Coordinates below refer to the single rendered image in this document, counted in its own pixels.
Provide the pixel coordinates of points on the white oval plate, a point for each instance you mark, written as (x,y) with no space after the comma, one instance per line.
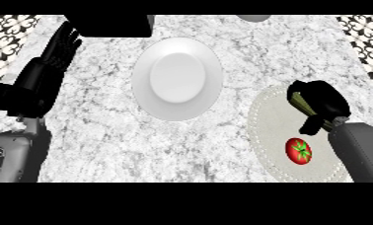
(178,77)

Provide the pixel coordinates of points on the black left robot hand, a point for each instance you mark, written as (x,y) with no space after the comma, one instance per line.
(42,77)

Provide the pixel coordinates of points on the grey rounded object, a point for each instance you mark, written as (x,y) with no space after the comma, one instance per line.
(255,17)

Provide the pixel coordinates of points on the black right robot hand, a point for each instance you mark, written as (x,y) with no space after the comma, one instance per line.
(328,99)

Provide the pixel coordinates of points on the red tomato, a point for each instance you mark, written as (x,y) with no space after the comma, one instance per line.
(299,151)

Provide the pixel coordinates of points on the black appliance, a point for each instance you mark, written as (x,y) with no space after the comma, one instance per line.
(112,25)

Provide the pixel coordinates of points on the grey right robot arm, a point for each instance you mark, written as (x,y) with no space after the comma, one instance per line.
(355,151)

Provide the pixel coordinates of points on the pale round placemat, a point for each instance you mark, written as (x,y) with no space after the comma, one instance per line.
(272,127)

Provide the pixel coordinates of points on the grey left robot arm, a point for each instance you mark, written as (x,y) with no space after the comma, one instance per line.
(20,150)

